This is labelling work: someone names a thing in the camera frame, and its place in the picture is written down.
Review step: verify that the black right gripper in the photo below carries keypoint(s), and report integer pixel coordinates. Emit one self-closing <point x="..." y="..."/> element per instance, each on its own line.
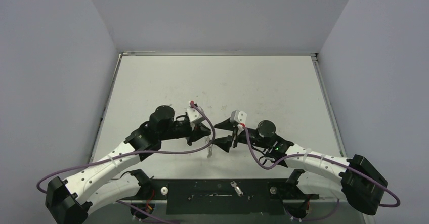
<point x="234" y="134"/>

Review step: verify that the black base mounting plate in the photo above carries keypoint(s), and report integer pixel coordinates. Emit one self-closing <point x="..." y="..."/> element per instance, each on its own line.
<point x="181" y="204"/>

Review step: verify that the silver carabiner keyring with rings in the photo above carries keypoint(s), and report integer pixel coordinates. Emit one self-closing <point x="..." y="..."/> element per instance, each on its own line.
<point x="208" y="140"/>

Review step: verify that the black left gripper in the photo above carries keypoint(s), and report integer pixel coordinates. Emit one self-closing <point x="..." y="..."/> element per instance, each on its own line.
<point x="199" y="131"/>

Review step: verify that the aluminium front rail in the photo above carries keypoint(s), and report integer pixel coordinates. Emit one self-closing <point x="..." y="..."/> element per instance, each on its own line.
<point x="131" y="188"/>

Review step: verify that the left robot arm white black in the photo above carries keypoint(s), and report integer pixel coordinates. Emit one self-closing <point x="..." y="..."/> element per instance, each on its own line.
<point x="72" y="194"/>

